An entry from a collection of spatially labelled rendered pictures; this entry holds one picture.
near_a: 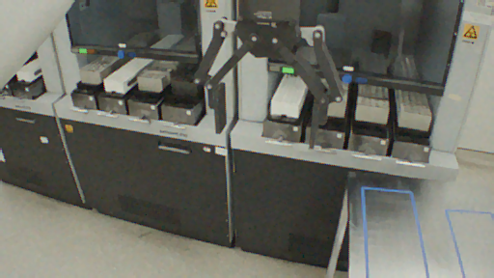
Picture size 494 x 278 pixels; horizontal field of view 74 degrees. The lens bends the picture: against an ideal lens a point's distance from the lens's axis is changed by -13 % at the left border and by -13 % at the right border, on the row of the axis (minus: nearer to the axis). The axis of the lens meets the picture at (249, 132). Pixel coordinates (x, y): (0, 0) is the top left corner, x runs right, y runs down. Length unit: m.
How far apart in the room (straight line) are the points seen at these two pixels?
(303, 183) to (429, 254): 0.67
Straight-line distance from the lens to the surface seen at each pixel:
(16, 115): 2.10
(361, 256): 0.88
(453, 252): 0.97
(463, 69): 1.32
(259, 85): 1.36
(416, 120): 1.36
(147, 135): 1.57
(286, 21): 0.45
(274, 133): 1.34
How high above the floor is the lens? 1.49
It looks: 33 degrees down
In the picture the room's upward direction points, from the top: straight up
